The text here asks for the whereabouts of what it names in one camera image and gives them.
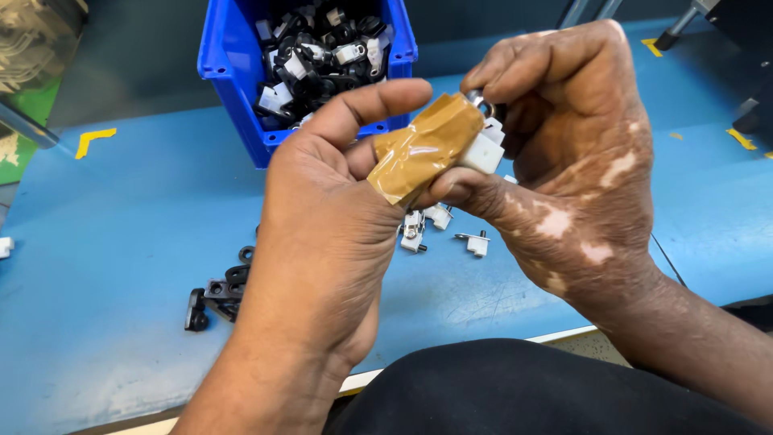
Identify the person's right hand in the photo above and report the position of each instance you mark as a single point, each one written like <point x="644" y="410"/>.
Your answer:
<point x="580" y="163"/>

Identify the person's left hand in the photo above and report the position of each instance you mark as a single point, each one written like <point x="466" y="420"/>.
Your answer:
<point x="314" y="229"/>

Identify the black rubber washer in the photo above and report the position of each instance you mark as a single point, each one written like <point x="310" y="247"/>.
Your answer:
<point x="246" y="254"/>

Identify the yellow tape corner marker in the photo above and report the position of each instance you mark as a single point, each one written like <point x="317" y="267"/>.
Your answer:
<point x="741" y="139"/>
<point x="90" y="140"/>
<point x="652" y="47"/>

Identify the brown tape finger wrap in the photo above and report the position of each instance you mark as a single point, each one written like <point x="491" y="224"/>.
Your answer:
<point x="426" y="148"/>

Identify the black plastic knob piece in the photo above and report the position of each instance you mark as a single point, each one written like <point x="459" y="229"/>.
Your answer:
<point x="195" y="311"/>

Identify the grey metal tubes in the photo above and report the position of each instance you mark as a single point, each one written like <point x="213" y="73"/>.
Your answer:
<point x="573" y="13"/>

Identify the pile of black and white parts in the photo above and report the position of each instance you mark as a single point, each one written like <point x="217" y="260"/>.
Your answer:
<point x="320" y="54"/>

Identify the blue plastic bin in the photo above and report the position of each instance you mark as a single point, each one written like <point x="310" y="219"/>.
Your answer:
<point x="232" y="60"/>

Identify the black machine with metal leg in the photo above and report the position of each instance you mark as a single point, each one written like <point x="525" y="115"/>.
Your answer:
<point x="746" y="36"/>

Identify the person's black trousers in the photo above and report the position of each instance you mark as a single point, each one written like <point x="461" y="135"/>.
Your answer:
<point x="531" y="392"/>

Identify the grey metal rod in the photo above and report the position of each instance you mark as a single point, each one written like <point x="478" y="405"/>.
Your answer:
<point x="27" y="125"/>

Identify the green and patterned board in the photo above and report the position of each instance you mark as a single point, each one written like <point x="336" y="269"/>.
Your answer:
<point x="30" y="54"/>

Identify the white plastic switch part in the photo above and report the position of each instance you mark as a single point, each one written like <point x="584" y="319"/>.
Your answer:
<point x="413" y="232"/>
<point x="5" y="246"/>
<point x="439" y="216"/>
<point x="477" y="243"/>

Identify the black plastic bracket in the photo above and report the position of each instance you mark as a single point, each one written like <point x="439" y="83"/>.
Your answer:
<point x="226" y="293"/>

